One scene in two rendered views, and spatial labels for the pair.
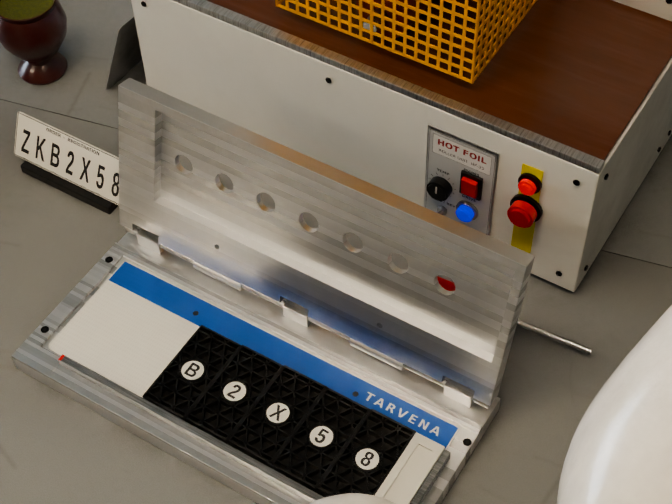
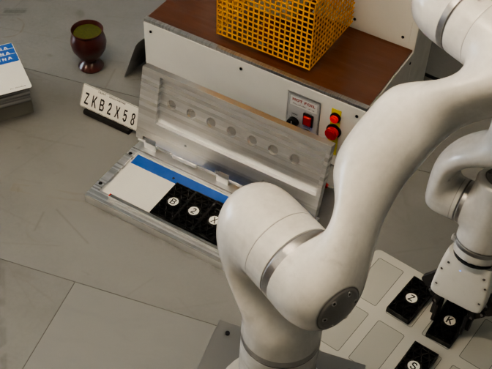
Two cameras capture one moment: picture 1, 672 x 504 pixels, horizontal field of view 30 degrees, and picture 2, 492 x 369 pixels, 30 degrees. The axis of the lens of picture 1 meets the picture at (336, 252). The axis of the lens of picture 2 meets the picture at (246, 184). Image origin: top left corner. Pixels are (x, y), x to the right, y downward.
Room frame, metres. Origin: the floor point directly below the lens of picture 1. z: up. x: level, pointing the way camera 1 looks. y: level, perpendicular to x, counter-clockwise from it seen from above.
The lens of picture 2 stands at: (-0.59, 0.07, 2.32)
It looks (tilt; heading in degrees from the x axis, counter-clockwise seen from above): 46 degrees down; 357
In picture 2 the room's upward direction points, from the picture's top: 2 degrees clockwise
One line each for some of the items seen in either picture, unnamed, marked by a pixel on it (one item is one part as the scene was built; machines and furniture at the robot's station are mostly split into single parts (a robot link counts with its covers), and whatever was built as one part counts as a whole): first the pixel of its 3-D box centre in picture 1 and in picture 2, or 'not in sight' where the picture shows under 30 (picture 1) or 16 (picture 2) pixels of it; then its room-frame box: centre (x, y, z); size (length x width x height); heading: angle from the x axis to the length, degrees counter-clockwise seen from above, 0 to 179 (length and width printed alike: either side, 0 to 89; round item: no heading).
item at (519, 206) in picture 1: (522, 213); (332, 132); (0.80, -0.19, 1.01); 0.03 x 0.02 x 0.03; 57
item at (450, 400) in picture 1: (252, 378); (201, 206); (0.68, 0.09, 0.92); 0.44 x 0.21 x 0.04; 57
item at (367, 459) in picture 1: (367, 462); not in sight; (0.58, -0.02, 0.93); 0.10 x 0.05 x 0.01; 147
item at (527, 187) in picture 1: (527, 186); (334, 118); (0.81, -0.19, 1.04); 0.02 x 0.01 x 0.02; 57
